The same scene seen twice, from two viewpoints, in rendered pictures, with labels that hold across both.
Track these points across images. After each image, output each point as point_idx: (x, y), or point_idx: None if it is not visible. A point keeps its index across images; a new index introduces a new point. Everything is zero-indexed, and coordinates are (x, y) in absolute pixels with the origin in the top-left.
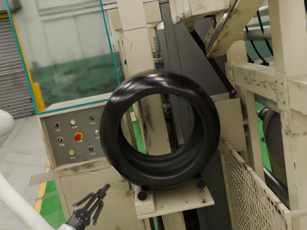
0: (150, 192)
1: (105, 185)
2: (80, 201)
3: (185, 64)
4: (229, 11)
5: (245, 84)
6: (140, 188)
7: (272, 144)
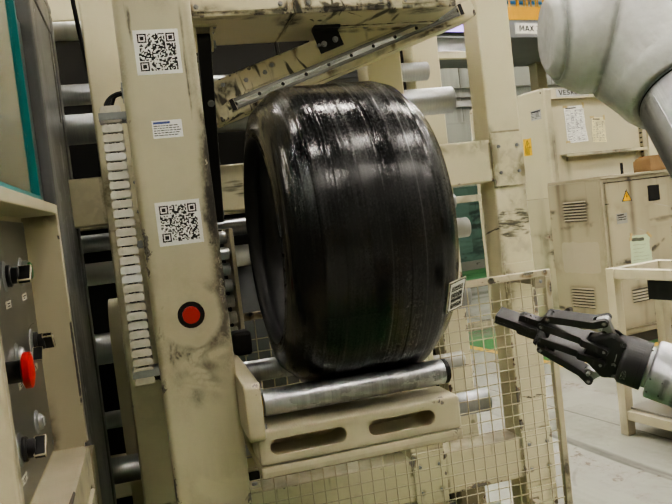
0: (394, 394)
1: (507, 312)
2: (585, 318)
3: (53, 153)
4: (430, 26)
5: (228, 199)
6: (426, 362)
7: (251, 330)
